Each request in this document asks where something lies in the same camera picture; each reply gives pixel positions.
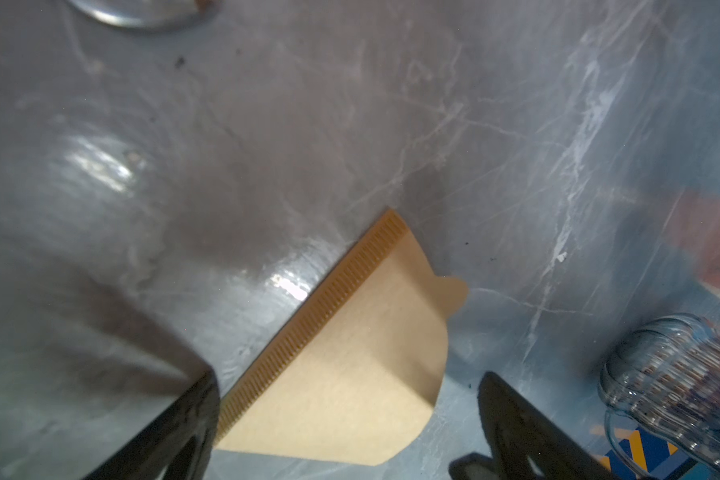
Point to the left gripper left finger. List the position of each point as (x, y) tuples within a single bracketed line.
[(175, 445)]

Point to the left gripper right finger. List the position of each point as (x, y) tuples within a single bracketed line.
[(524, 444)]

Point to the grey ribbed glass pitcher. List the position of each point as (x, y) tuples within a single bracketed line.
[(665, 376)]

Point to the brown paper filter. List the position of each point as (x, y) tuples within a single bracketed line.
[(355, 373)]

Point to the orange coffee filter box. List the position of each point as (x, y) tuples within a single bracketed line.
[(694, 228)]

